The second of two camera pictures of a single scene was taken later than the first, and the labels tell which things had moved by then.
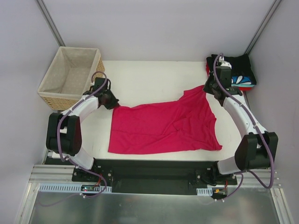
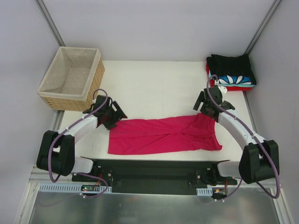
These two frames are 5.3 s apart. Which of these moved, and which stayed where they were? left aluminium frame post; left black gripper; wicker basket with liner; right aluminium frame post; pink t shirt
Moved: left black gripper; pink t shirt
Stayed: right aluminium frame post; left aluminium frame post; wicker basket with liner
